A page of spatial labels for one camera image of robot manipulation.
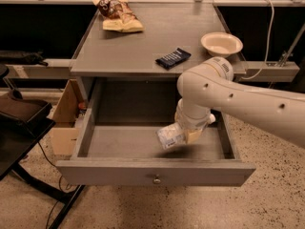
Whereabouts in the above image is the grey open top drawer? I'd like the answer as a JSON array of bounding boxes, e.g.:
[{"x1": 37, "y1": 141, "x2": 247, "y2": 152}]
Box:
[{"x1": 55, "y1": 107, "x2": 257, "y2": 188}]

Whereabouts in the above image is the white cable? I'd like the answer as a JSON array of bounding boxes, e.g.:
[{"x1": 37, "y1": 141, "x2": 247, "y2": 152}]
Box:
[{"x1": 240, "y1": 0, "x2": 275, "y2": 81}]

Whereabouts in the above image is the dark blue snack packet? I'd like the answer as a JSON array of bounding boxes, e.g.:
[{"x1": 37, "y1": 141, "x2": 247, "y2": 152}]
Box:
[{"x1": 155, "y1": 48, "x2": 192, "y2": 70}]

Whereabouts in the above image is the round metal drawer knob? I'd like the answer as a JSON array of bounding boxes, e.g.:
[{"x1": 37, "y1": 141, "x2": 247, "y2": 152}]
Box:
[{"x1": 152, "y1": 175, "x2": 161, "y2": 185}]

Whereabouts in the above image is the cardboard box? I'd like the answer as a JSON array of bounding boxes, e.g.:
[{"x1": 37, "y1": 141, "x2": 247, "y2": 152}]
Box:
[{"x1": 50, "y1": 79, "x2": 83, "y2": 156}]

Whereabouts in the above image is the chip bag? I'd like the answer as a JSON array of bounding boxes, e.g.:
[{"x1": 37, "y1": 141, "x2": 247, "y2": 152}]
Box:
[{"x1": 92, "y1": 0, "x2": 144, "y2": 32}]

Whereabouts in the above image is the black floor cable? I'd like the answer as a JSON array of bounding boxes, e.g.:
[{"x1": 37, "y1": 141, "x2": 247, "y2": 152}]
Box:
[{"x1": 37, "y1": 140, "x2": 74, "y2": 229}]

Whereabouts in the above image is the grey cabinet with counter top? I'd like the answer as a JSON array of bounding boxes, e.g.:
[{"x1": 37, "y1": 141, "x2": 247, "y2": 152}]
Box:
[{"x1": 71, "y1": 0, "x2": 229, "y2": 102}]

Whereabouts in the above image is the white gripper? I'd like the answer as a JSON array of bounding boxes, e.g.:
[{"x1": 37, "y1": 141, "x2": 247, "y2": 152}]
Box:
[{"x1": 174, "y1": 98, "x2": 215, "y2": 144}]

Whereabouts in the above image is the white bowl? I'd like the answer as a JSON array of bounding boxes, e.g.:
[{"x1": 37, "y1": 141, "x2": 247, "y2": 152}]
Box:
[{"x1": 201, "y1": 32, "x2": 243, "y2": 58}]

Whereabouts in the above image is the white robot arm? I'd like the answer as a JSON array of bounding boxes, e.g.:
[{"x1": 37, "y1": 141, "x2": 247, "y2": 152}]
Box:
[{"x1": 176, "y1": 57, "x2": 305, "y2": 148}]

